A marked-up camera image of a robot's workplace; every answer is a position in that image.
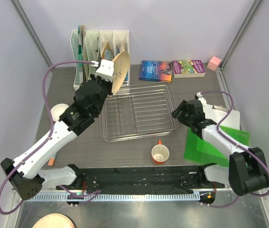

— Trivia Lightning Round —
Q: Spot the orange white bowl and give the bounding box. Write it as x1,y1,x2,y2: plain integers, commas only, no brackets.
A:
50,104,69,122

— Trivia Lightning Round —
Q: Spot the beige bird pattern plate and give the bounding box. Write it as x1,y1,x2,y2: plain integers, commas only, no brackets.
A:
111,51,130,94

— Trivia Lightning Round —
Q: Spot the orange ceramic mug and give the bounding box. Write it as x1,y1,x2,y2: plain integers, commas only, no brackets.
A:
151,140,170,165

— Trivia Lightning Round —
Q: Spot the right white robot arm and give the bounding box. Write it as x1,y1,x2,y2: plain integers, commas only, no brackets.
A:
171,100,269,196

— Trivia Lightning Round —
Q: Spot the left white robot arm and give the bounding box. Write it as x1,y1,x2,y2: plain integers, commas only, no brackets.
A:
0,76,114,200

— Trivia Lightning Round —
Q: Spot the white clipboard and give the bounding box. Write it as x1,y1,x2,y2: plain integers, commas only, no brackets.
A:
203,103,241,130

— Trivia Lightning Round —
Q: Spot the green plastic folder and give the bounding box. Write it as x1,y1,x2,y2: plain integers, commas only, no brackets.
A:
184,126,250,167

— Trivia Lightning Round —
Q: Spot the purple green paperback book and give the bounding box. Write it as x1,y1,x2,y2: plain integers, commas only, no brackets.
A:
173,60,205,78

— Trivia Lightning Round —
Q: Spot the orange illustrated book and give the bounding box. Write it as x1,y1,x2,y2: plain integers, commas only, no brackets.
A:
101,42,114,61

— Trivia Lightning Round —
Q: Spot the dark blue paperback book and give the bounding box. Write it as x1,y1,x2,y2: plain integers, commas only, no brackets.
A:
139,60,173,83

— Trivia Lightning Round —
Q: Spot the white mesh file organizer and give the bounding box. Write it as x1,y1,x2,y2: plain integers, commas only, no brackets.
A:
70,29,130,90

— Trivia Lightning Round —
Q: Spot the pink cube block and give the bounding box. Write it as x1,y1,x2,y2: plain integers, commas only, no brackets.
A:
207,56,222,71

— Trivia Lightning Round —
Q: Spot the blue white book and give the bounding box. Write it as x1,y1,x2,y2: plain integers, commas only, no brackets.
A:
116,42,128,54

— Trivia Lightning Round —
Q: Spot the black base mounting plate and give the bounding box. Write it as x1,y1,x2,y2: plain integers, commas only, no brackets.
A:
65,166,225,194

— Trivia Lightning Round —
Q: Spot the pink round object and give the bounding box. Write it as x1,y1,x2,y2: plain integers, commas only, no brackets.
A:
32,213,75,228

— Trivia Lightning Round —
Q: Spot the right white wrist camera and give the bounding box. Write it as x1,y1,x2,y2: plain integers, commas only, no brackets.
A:
195,92,207,107

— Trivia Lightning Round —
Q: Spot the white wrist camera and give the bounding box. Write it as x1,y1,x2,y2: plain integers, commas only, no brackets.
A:
195,92,207,107
91,59,114,83

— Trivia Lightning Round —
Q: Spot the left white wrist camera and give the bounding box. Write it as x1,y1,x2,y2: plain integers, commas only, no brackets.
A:
91,59,114,83

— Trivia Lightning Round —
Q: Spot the metal wire dish rack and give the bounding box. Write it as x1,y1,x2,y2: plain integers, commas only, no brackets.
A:
101,82,178,142

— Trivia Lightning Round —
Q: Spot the perforated cable duct rail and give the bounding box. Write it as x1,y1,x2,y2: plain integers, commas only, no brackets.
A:
29,191,200,202

